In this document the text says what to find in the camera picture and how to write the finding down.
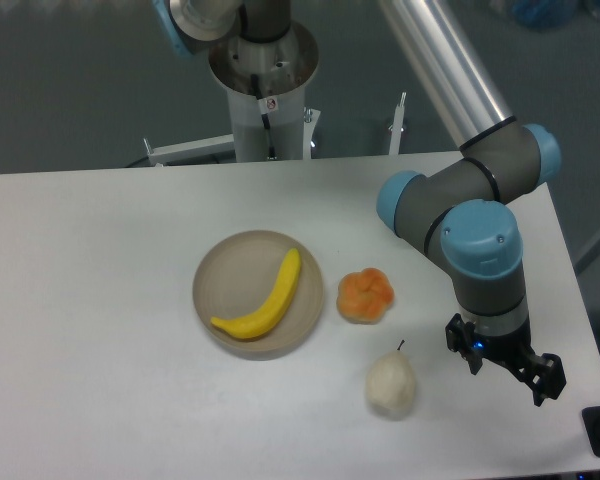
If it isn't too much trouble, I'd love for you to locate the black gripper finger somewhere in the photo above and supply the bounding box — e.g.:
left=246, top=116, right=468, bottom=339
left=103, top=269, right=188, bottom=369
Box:
left=445, top=313, right=484, bottom=374
left=506, top=351, right=565, bottom=406

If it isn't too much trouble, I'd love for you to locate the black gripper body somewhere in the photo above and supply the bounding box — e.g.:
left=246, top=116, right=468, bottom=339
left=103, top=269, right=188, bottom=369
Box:
left=465, top=318, right=533, bottom=364

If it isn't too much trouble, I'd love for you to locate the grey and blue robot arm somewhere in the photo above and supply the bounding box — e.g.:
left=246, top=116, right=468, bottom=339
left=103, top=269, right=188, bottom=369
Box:
left=155, top=1, right=566, bottom=404

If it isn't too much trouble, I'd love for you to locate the yellow banana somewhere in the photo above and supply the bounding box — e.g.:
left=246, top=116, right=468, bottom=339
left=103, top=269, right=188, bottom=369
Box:
left=210, top=248, right=302, bottom=340

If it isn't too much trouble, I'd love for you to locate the beige round plate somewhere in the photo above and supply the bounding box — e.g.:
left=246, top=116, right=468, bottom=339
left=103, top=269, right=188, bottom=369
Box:
left=192, top=230, right=325, bottom=360

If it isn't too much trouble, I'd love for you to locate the pale white pear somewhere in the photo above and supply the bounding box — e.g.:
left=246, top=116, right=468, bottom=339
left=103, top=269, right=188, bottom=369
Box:
left=364, top=339, right=417, bottom=421

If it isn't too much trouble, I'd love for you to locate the orange knotted bread roll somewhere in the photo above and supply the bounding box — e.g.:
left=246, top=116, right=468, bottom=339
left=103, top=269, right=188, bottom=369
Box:
left=336, top=268, right=395, bottom=324

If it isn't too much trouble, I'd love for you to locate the white metal upright bracket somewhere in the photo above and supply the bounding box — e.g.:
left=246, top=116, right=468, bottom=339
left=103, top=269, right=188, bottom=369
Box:
left=388, top=91, right=407, bottom=155

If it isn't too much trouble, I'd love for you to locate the black cable on pedestal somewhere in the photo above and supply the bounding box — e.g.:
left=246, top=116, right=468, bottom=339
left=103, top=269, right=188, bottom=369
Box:
left=250, top=73, right=278, bottom=162

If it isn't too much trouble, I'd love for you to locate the white metal frame bracket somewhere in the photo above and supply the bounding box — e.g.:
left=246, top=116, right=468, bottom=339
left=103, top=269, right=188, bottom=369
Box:
left=143, top=134, right=234, bottom=166

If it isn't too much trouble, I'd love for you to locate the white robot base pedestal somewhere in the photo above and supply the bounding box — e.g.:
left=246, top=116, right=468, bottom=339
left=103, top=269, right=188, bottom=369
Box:
left=209, top=21, right=319, bottom=163

